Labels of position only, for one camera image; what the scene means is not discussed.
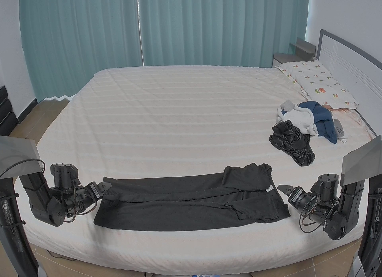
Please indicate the white printed pillow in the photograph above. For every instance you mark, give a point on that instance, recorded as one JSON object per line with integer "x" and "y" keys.
{"x": 316, "y": 81}

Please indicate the dark blue garment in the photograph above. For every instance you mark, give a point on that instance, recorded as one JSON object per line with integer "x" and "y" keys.
{"x": 323, "y": 117}

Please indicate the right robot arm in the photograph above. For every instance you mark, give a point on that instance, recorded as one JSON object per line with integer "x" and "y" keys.
{"x": 343, "y": 216}

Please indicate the blue-green curtain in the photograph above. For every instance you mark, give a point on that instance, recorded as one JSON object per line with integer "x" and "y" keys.
{"x": 80, "y": 31}
{"x": 223, "y": 16}

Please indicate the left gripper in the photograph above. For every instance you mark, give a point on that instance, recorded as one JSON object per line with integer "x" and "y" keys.
{"x": 95, "y": 192}

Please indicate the pale grey garment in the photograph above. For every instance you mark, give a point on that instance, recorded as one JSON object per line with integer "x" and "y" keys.
{"x": 339, "y": 129}

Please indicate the black trousers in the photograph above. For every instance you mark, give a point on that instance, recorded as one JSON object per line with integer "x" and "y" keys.
{"x": 179, "y": 207}

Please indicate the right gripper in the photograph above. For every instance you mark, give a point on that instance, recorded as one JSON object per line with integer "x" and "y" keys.
{"x": 297, "y": 198}

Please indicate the bed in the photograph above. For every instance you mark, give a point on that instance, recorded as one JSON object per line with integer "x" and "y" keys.
{"x": 179, "y": 120}

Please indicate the black shiny garment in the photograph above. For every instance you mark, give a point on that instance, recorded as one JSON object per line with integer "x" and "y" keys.
{"x": 294, "y": 146}

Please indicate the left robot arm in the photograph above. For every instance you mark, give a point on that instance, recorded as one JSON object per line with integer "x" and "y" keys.
{"x": 38, "y": 198}

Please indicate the white garment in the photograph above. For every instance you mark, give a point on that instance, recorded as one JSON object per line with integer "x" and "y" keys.
{"x": 301, "y": 120}

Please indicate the grey bedside table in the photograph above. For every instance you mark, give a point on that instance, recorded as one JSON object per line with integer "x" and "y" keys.
{"x": 286, "y": 58}

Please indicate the black ribbed cabinet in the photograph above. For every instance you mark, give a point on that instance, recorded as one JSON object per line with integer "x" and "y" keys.
{"x": 7, "y": 114}

